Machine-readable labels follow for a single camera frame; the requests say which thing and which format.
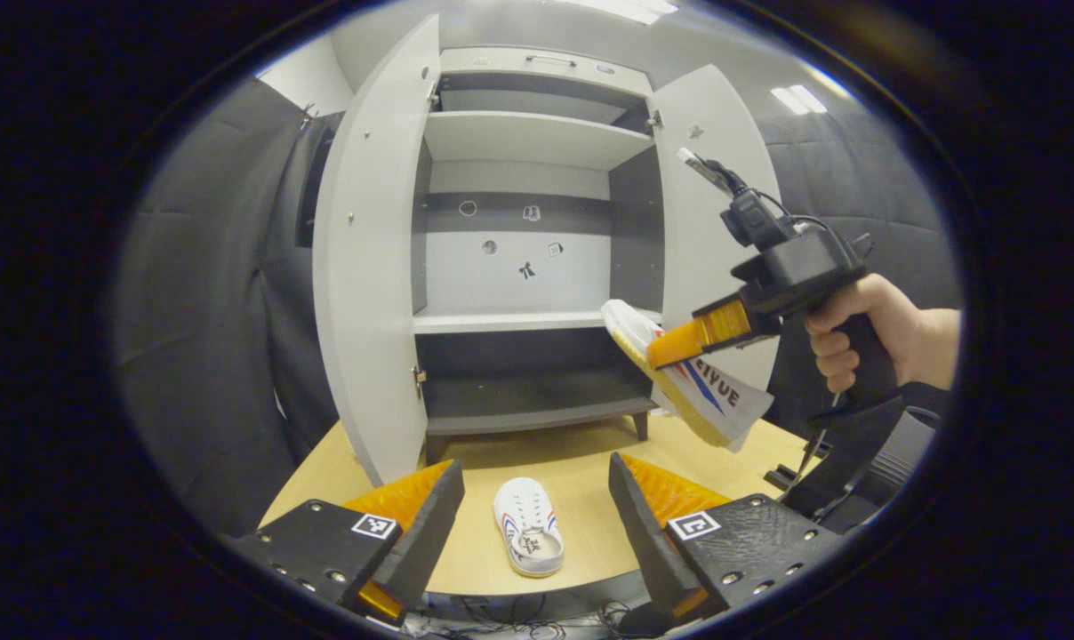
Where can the black chair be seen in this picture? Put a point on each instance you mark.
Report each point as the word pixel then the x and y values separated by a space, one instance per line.
pixel 857 453

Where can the ceiling light panel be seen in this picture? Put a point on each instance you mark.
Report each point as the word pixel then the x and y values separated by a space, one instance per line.
pixel 799 100

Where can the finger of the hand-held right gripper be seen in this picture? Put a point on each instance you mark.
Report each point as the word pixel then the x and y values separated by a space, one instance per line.
pixel 697 333

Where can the white shoe cabinet door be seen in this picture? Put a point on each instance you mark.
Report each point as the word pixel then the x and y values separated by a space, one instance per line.
pixel 697 240
pixel 368 267

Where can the white canvas shoe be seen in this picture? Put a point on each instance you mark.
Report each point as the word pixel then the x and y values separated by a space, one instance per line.
pixel 715 400
pixel 524 507

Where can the metal door hinge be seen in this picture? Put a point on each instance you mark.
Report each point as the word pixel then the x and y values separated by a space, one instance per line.
pixel 653 121
pixel 433 96
pixel 419 380

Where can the white and grey shoe cabinet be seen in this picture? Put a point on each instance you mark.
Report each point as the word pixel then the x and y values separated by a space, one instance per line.
pixel 519 133

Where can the black backdrop cloth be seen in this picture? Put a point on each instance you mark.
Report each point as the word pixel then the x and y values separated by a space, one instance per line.
pixel 884 196
pixel 208 311

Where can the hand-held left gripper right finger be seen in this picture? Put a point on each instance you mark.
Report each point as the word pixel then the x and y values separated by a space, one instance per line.
pixel 644 533

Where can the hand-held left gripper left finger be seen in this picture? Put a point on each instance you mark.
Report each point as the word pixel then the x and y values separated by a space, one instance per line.
pixel 430 533

